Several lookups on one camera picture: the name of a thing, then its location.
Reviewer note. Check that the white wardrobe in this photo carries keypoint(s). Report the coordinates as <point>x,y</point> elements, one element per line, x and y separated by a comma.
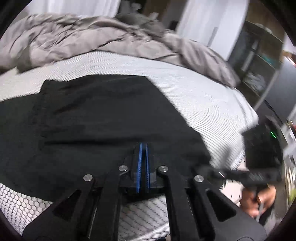
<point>215,24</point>

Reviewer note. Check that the white curtain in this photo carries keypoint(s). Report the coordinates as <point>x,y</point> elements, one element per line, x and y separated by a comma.
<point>78,7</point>

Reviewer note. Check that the white honeycomb pattern mattress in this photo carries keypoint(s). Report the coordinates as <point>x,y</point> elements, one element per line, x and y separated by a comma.
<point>217,112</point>

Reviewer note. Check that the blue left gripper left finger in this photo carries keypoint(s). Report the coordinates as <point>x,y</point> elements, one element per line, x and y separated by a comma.
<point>139,167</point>

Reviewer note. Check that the dark open shelf unit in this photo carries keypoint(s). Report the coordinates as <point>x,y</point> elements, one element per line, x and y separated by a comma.
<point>256,58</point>

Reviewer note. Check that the person's right hand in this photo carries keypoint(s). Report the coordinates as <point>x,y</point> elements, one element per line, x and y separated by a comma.
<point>256,204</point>

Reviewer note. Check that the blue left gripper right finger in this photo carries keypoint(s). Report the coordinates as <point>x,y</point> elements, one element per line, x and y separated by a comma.
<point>147,169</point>

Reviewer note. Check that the grey crumpled duvet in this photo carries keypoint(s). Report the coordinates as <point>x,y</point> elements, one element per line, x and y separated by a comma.
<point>41,39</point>

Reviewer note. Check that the black pants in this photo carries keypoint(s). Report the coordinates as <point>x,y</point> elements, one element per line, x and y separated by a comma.
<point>89,125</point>

